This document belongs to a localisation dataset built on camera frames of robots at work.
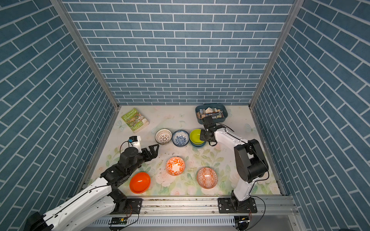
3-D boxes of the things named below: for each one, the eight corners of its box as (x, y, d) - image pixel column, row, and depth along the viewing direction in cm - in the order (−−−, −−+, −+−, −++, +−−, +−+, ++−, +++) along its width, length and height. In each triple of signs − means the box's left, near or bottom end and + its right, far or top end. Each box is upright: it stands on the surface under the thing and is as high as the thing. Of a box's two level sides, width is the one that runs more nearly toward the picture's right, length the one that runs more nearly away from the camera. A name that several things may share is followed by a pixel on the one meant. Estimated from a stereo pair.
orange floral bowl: (165, 175, 85) (164, 173, 82) (167, 159, 92) (166, 156, 89) (184, 175, 85) (184, 173, 82) (185, 159, 92) (185, 156, 89)
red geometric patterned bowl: (196, 189, 81) (197, 187, 78) (196, 169, 88) (196, 167, 85) (217, 189, 81) (218, 187, 78) (215, 170, 88) (216, 167, 85)
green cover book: (121, 119, 114) (119, 116, 111) (136, 111, 120) (134, 108, 117) (134, 134, 105) (133, 131, 102) (149, 124, 111) (148, 121, 108)
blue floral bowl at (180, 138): (170, 143, 99) (169, 139, 94) (178, 132, 105) (178, 127, 101) (182, 150, 96) (182, 145, 91) (190, 138, 102) (190, 133, 97)
